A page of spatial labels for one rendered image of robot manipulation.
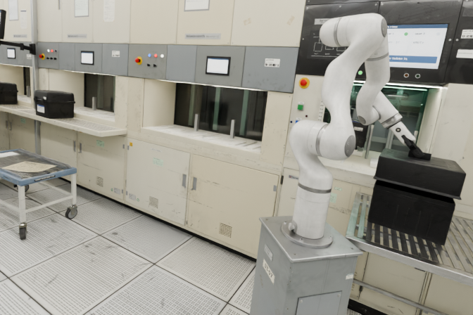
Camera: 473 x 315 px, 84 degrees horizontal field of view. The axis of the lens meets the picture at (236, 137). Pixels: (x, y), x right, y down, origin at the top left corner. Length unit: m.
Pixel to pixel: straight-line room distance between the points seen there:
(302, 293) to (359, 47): 0.83
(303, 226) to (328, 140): 0.33
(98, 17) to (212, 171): 1.81
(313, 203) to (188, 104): 1.94
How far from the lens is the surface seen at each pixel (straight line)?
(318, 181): 0.95
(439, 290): 1.95
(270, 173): 1.83
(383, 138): 2.55
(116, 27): 2.75
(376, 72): 1.23
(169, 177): 2.32
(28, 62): 4.01
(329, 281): 1.08
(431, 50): 1.68
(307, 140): 0.94
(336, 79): 0.96
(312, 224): 1.01
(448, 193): 1.28
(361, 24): 1.00
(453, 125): 1.63
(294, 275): 0.98
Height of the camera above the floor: 1.26
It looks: 10 degrees down
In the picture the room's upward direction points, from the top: 6 degrees clockwise
